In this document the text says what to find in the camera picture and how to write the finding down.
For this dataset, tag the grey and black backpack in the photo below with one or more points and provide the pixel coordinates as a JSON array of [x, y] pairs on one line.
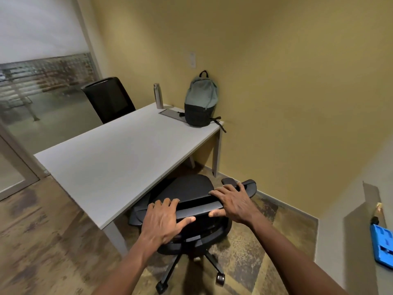
[[201, 101]]

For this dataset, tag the blue plastic case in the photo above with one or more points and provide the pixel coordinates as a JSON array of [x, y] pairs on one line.
[[381, 246]]

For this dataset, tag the black swivel office chair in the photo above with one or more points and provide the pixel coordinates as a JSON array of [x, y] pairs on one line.
[[192, 208]]

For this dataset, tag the frosted glass partition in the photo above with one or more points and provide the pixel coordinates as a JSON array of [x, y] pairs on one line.
[[36, 89]]

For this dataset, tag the person's right thumb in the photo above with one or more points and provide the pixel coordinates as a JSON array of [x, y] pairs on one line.
[[216, 213]]

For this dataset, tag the person's right hand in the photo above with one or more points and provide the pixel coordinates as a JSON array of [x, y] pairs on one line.
[[235, 205]]

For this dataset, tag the person's right middle finger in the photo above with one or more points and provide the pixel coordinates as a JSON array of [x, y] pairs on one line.
[[221, 189]]

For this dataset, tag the black mesh-back chair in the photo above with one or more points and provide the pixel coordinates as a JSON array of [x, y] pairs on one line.
[[109, 99]]

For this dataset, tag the person's left hand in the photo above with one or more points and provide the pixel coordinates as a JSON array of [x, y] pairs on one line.
[[159, 225]]

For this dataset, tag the steel water bottle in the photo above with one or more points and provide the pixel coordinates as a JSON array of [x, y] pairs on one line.
[[158, 96]]

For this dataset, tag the small black and tan tool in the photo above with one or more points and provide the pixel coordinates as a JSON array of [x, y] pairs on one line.
[[376, 213]]

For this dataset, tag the person's left forearm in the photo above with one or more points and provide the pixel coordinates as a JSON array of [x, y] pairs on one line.
[[122, 267]]

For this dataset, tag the person's left thumb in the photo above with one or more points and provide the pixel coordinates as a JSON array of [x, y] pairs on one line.
[[186, 221]]

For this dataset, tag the white wall socket plate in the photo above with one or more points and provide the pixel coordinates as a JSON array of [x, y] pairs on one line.
[[192, 60]]

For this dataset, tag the person's right little finger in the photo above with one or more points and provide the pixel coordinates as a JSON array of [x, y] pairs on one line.
[[242, 186]]

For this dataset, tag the person's right forearm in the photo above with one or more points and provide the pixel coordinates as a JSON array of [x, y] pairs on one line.
[[294, 258]]

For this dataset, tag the person's left middle finger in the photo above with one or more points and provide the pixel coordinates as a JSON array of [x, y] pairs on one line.
[[165, 204]]

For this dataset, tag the white rectangular desk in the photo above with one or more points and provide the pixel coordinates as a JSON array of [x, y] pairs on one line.
[[129, 159]]

